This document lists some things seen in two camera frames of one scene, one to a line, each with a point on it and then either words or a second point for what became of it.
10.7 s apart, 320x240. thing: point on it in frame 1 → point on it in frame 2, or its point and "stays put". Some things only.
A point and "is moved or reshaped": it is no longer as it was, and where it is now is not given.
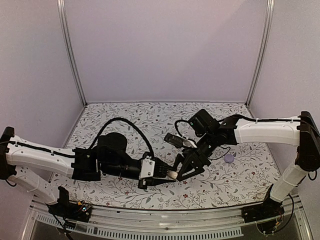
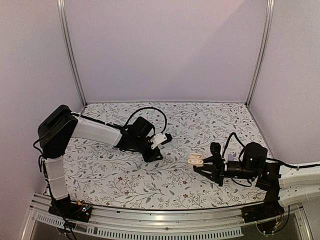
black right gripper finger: (179, 159) → (214, 160)
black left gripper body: (142, 186) → (147, 157)
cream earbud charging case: (173, 174) is moved or reshaped
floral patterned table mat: (245, 175) stays put
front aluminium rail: (127, 223) stays put
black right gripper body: (201, 158) → (222, 169)
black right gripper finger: (189, 169) → (212, 171)
